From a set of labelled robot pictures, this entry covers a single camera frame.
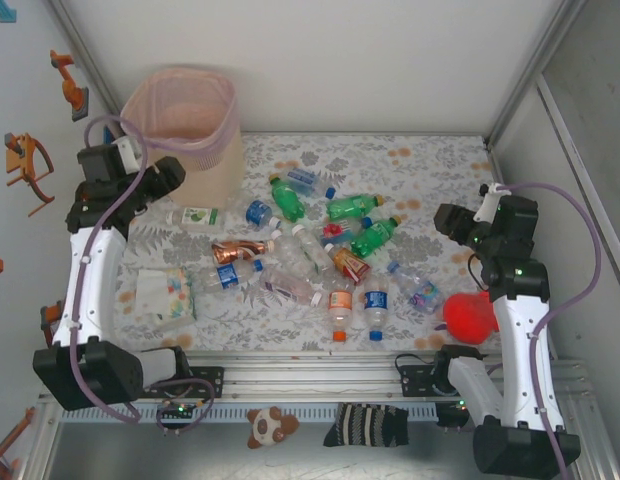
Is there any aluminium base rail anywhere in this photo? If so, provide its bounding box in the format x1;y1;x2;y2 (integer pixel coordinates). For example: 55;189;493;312
37;355;591;401

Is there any aluminium frame post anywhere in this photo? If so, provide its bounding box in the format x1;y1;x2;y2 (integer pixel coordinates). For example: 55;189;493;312
49;0;124;116
487;0;591;149

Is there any small circuit board with wires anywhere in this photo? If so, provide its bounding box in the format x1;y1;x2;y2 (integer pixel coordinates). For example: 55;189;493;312
434;397;479;431
156;392;216;437

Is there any copper brown latte bottle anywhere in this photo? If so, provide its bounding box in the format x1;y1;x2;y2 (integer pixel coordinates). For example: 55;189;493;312
211;238;276;264

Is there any blue-label bottle blue cap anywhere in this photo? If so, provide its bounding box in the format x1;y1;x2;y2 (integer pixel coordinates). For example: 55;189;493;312
197;258;265;294
362;277;391;341

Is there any blue red-flower label bottle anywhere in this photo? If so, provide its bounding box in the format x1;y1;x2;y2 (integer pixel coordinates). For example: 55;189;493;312
319;217;374;244

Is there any orange gripper claw sticker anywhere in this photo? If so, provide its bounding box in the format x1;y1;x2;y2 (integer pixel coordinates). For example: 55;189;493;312
3;132;56;217

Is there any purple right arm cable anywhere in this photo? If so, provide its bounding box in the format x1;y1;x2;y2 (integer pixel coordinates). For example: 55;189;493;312
497;180;604;479

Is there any orange red tea bottle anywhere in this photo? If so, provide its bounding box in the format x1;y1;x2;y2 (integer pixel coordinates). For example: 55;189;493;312
323;243;371;285

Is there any white slotted cable duct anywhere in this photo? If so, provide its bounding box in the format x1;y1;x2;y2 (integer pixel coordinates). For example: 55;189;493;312
57;402;441;424

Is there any pinkish clear bottle white cap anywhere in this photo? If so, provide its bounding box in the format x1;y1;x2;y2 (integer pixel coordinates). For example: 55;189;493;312
259;264;324;307

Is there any black white striped sock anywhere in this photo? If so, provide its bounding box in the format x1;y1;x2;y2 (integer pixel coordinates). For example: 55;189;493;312
323;402;410;449

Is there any clear bottle lime label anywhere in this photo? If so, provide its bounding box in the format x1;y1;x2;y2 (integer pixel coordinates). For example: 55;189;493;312
164;206;226;231

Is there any blue-label bottle white cap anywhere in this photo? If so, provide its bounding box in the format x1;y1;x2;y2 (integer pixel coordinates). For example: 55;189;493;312
245;199;283;230

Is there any pink mesh basket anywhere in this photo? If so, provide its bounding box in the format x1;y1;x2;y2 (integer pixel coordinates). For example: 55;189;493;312
119;63;246;209

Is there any floral patterned tablecloth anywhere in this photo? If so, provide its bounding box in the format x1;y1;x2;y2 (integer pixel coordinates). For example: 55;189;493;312
117;132;521;354

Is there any clear unlabelled bottle white cap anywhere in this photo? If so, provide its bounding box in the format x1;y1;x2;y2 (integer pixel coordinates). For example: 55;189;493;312
269;229;316;281
291;224;336;276

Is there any soda water bottle blue cap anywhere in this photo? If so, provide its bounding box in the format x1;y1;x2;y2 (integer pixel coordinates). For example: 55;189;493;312
284;168;337;200

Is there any orange-label bottle orange cap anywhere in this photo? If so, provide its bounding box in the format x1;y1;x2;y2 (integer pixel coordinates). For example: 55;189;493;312
327;284;356;342

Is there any brown white panda plush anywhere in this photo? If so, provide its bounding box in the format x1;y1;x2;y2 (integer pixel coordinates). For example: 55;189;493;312
246;405;300;450

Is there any red plush toy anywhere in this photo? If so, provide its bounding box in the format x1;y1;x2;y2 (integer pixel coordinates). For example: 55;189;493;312
434;292;501;346

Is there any green plastic bottle yellow cap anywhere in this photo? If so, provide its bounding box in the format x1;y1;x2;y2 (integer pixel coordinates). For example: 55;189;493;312
268;173;306;224
349;214;404;259
325;193;387;221

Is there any colourful tissue pack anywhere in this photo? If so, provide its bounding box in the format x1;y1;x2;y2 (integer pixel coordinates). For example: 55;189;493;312
134;267;199;331

